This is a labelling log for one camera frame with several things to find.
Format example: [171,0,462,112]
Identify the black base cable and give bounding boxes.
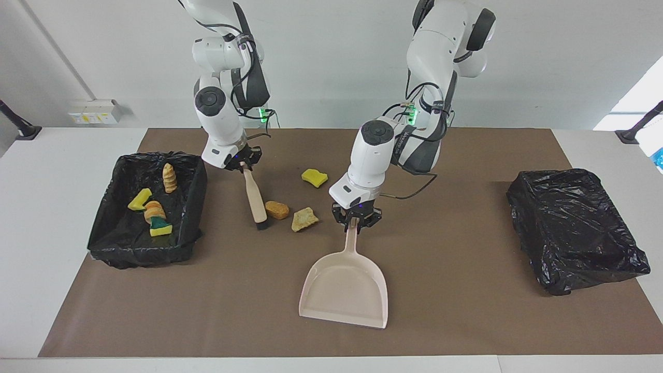
[382,102,418,119]

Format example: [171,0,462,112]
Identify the pink brush black bristles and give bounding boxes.
[240,162,270,232]

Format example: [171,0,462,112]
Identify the yellow green sponge piece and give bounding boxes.
[149,217,174,238]

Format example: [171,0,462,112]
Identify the orange striped bread piece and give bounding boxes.
[143,200,167,225]

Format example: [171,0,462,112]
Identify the brown bread nugget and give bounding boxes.
[265,200,291,221]

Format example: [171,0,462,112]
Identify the beige ridged bread piece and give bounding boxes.
[162,163,178,194]

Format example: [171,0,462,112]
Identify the large yellow sponge piece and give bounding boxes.
[127,188,153,212]

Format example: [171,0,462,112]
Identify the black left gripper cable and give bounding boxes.
[381,174,439,201]

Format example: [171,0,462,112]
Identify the small yellow sponge piece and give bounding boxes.
[301,168,329,189]

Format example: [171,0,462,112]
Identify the beige rough foam chunk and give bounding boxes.
[291,207,320,233]

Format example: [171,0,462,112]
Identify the pink plastic dustpan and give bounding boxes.
[299,218,388,329]

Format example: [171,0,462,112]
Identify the bin with black bag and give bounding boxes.
[87,151,208,269]
[506,168,651,296]

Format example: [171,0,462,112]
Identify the brown paper table mat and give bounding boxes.
[38,128,663,358]

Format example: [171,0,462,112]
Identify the white wall socket box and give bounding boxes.
[68,99,123,125]

